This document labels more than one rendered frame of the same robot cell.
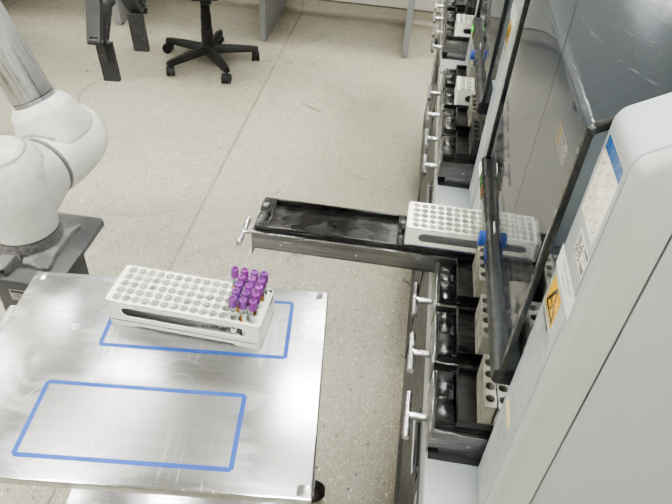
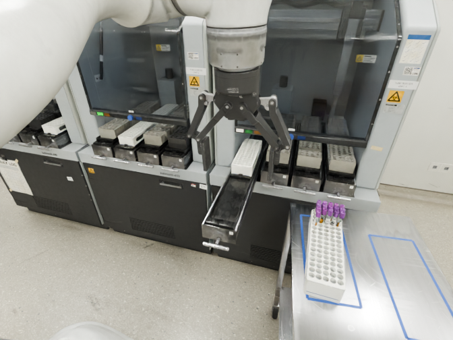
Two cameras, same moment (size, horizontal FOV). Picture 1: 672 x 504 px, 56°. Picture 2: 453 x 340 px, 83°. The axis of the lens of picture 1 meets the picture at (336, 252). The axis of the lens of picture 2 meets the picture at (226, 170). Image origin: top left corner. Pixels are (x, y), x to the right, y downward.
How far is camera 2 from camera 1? 135 cm
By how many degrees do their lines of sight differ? 62
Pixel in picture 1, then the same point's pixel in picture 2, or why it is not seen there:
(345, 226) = (232, 194)
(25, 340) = not seen: outside the picture
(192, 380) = (369, 256)
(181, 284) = (318, 247)
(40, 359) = not seen: outside the picture
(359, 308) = (157, 272)
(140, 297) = (336, 268)
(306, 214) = (220, 208)
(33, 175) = not seen: outside the picture
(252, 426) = (385, 232)
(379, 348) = (188, 267)
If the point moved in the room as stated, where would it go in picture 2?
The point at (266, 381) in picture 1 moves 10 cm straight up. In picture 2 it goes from (356, 227) to (364, 206)
